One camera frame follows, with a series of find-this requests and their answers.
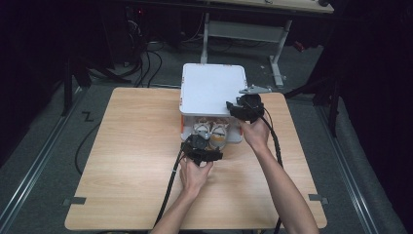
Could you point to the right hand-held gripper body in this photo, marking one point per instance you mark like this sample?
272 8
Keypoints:
251 105

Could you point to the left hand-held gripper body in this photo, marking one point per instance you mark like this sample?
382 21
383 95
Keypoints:
196 148

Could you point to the white and orange sneaker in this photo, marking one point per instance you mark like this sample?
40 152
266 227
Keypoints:
202 127
219 133

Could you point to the white two-tier shoe rack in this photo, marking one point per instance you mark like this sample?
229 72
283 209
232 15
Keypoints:
209 89

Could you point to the person's left hand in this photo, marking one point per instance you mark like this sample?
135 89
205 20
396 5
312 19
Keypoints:
193 177

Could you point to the person's right hand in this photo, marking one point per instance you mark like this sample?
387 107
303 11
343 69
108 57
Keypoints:
256 135

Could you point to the beige desk with white legs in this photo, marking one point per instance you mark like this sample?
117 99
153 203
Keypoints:
246 31

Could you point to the small red object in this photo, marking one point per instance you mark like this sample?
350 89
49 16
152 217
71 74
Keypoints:
299 46

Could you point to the black metal stand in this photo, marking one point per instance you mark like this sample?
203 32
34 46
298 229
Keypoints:
67 87
333 110

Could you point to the grey tape marker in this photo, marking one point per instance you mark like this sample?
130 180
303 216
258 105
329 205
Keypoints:
317 198
75 201

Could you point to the black computer case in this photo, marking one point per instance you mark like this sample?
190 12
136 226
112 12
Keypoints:
121 32

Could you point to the metal floor rail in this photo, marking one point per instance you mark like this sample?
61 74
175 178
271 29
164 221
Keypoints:
39 161
349 172

